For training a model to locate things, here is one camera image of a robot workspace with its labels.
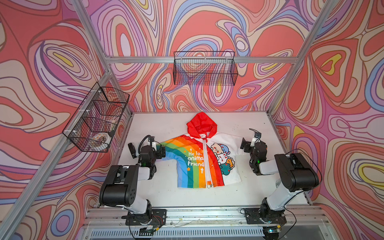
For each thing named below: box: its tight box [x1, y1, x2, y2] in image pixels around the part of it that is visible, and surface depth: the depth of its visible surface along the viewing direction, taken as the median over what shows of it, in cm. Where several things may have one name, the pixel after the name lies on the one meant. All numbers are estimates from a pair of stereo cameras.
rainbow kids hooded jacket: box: [159, 112, 244, 188], surface depth 95 cm
